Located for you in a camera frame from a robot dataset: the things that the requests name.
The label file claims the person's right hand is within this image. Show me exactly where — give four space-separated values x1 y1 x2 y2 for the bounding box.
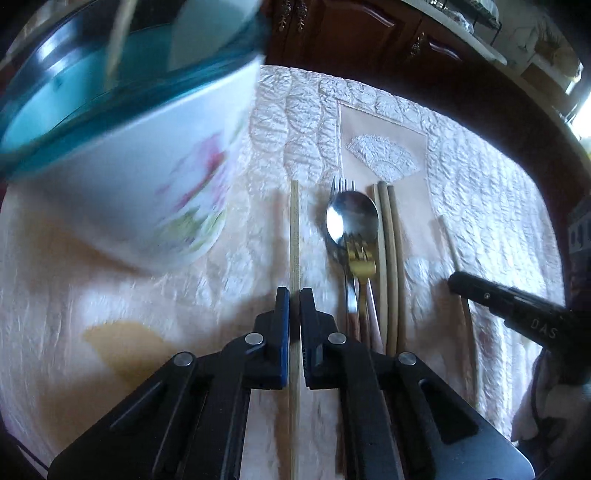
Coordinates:
513 364 591 444

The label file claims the wooden kitchen base cabinet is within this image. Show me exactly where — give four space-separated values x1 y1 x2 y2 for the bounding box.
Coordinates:
265 0 469 68

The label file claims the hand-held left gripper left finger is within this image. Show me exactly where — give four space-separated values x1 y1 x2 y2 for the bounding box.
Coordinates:
47 286 291 480

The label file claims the grey stone countertop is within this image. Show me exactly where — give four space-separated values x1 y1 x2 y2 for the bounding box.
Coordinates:
399 0 583 121

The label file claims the pink quilted tablecloth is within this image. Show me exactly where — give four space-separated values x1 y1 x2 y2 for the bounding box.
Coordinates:
0 65 566 480

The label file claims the silver spoon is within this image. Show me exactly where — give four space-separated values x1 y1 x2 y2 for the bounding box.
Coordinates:
324 191 380 352

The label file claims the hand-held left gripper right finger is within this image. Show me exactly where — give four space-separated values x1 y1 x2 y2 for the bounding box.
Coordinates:
299 287 536 480

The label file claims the gold fork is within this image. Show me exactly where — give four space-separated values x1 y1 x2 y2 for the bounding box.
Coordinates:
342 233 384 356

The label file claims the white floral cup teal rim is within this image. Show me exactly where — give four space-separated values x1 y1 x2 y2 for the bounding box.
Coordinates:
0 0 271 273

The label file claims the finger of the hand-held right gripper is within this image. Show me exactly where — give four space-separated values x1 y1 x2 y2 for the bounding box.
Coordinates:
449 271 525 324

